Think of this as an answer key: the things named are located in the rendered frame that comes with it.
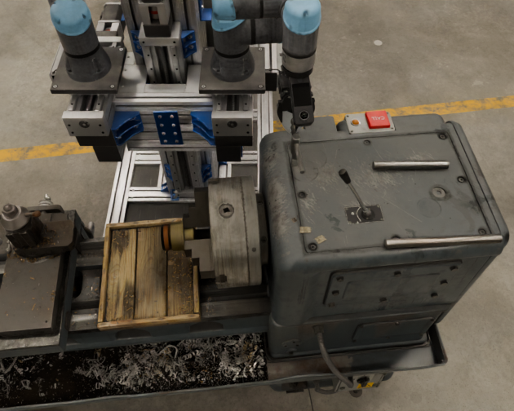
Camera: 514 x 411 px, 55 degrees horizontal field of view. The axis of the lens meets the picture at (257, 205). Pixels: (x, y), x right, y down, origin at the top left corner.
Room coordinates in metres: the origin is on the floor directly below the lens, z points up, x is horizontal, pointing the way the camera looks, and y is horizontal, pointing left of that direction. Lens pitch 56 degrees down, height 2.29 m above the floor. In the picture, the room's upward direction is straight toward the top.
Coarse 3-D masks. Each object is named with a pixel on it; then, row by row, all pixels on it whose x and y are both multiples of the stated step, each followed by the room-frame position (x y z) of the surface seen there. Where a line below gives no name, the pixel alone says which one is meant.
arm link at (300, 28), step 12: (288, 0) 0.89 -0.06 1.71; (300, 0) 0.89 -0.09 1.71; (312, 0) 0.89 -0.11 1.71; (288, 12) 0.87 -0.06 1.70; (300, 12) 0.86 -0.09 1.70; (312, 12) 0.86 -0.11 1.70; (288, 24) 0.86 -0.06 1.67; (300, 24) 0.85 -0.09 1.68; (312, 24) 0.86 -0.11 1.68; (288, 36) 0.86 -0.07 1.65; (300, 36) 0.85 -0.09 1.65; (312, 36) 0.86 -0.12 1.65; (288, 48) 0.86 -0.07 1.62; (300, 48) 0.85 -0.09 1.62; (312, 48) 0.86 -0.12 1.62
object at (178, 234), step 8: (168, 224) 0.74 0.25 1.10; (176, 224) 0.73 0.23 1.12; (168, 232) 0.71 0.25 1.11; (176, 232) 0.70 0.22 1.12; (184, 232) 0.71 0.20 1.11; (192, 232) 0.71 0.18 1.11; (168, 240) 0.69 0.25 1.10; (176, 240) 0.68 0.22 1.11; (184, 240) 0.69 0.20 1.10; (168, 248) 0.67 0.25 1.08; (176, 248) 0.67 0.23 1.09
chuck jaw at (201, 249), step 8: (192, 240) 0.69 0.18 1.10; (200, 240) 0.69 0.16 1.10; (208, 240) 0.69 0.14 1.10; (184, 248) 0.66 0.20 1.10; (192, 248) 0.66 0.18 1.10; (200, 248) 0.66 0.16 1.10; (208, 248) 0.66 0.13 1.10; (192, 256) 0.63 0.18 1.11; (200, 256) 0.63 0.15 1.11; (208, 256) 0.63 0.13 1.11; (200, 264) 0.61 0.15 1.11; (208, 264) 0.61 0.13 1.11; (200, 272) 0.59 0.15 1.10; (208, 272) 0.59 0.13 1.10; (216, 280) 0.57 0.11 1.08; (224, 280) 0.58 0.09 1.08
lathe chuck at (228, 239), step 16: (208, 192) 0.76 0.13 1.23; (224, 192) 0.76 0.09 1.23; (240, 192) 0.76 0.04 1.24; (240, 208) 0.71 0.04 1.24; (224, 224) 0.66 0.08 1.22; (240, 224) 0.66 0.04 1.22; (224, 240) 0.63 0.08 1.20; (240, 240) 0.63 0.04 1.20; (224, 256) 0.60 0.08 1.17; (240, 256) 0.60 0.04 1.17; (224, 272) 0.58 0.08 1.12; (240, 272) 0.58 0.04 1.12
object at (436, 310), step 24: (360, 312) 0.57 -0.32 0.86; (384, 312) 0.57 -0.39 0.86; (408, 312) 0.57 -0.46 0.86; (432, 312) 0.57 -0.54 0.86; (288, 336) 0.54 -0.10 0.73; (312, 336) 0.55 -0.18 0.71; (336, 336) 0.56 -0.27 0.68; (360, 336) 0.56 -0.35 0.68; (384, 336) 0.57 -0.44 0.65; (408, 336) 0.58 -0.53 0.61; (288, 384) 0.57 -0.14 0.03; (312, 384) 0.56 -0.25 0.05
